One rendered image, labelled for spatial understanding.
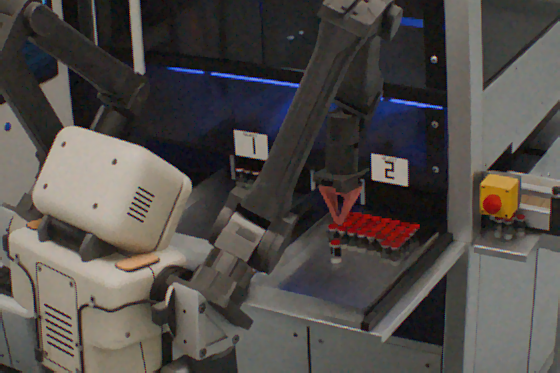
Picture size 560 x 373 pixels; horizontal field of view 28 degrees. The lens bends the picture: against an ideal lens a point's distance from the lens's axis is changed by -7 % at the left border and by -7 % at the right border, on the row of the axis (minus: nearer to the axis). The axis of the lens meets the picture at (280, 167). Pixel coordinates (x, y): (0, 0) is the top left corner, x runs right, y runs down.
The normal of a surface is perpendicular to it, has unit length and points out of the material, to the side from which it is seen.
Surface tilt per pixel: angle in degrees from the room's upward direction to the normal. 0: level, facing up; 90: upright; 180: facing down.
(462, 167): 90
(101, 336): 82
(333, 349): 90
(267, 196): 79
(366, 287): 0
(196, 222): 0
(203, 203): 0
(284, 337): 90
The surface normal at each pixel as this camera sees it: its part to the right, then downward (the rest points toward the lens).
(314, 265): -0.06, -0.91
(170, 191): 0.76, 0.22
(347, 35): -0.29, 0.22
